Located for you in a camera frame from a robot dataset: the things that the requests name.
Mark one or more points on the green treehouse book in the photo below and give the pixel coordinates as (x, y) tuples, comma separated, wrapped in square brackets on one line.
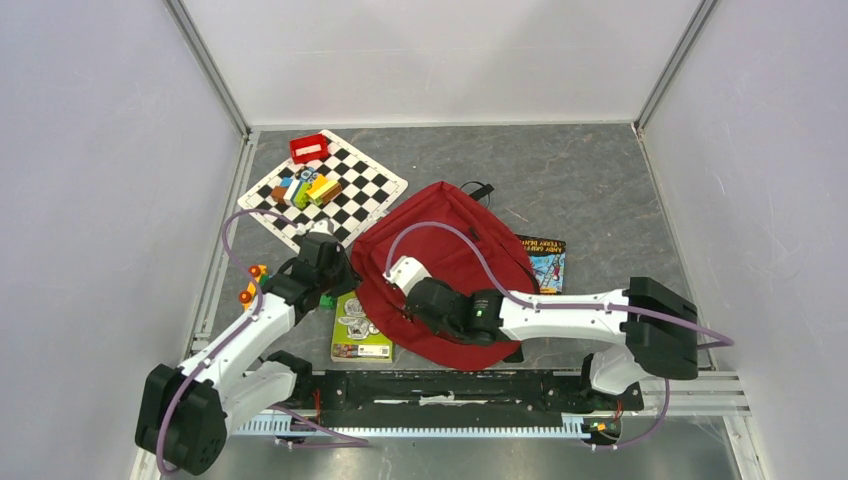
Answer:
[(355, 338)]

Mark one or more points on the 169-storey treehouse book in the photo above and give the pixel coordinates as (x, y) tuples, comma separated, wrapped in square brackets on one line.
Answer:
[(548, 261)]

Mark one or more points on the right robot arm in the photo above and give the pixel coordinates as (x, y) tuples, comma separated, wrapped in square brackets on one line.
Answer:
[(648, 328)]

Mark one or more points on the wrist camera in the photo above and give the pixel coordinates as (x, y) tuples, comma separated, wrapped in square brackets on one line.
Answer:
[(322, 226), (405, 273)]

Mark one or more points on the toy block train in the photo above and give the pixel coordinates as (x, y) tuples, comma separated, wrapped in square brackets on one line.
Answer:
[(259, 275)]

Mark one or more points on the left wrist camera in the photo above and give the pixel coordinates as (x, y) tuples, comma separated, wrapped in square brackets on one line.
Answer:
[(322, 226)]

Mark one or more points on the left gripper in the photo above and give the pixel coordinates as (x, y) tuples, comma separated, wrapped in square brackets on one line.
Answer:
[(350, 277)]

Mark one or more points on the red plastic box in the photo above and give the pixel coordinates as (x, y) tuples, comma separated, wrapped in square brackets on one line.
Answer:
[(309, 148)]

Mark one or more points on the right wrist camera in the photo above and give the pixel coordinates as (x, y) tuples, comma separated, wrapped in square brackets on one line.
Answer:
[(405, 273)]

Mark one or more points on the colourful toy block cluster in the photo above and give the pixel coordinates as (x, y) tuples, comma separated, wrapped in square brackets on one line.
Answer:
[(304, 187)]

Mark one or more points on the black white chess mat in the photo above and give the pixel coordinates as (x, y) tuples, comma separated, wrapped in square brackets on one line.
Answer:
[(369, 189)]

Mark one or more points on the red backpack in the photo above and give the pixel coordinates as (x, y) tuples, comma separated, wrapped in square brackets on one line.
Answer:
[(455, 238)]

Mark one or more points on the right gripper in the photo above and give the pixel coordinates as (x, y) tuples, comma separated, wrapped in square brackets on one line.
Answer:
[(434, 329)]

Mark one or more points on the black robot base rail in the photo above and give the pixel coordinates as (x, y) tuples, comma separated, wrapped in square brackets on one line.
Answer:
[(449, 398)]

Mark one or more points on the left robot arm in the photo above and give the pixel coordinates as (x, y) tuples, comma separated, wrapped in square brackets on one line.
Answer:
[(188, 412)]

